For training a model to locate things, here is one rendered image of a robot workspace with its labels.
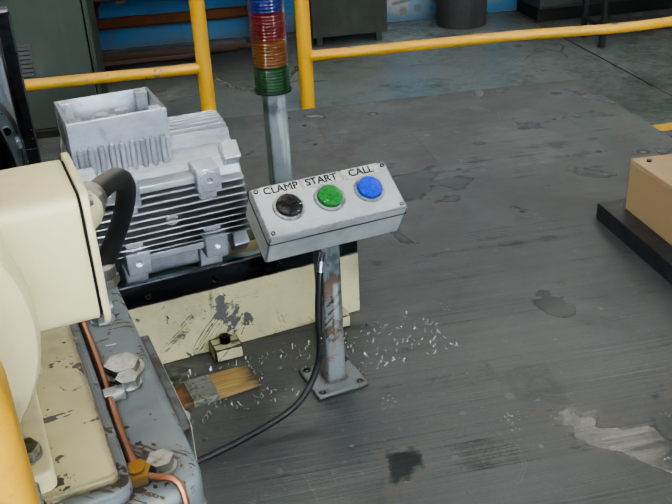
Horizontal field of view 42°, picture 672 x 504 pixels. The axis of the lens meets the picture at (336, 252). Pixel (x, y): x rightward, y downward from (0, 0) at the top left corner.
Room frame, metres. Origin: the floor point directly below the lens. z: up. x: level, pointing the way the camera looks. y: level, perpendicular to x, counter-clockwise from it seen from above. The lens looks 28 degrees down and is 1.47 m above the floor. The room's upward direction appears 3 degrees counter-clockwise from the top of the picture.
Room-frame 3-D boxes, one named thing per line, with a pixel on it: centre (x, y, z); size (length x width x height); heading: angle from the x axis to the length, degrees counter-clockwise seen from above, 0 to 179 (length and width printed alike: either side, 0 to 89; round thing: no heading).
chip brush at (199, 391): (0.90, 0.21, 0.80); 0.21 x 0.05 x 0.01; 114
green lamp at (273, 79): (1.45, 0.09, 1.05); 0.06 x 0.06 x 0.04
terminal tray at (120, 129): (1.05, 0.27, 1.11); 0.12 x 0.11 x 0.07; 113
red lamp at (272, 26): (1.45, 0.09, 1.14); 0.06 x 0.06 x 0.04
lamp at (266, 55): (1.45, 0.09, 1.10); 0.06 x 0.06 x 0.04
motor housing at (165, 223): (1.06, 0.23, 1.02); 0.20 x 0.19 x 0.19; 113
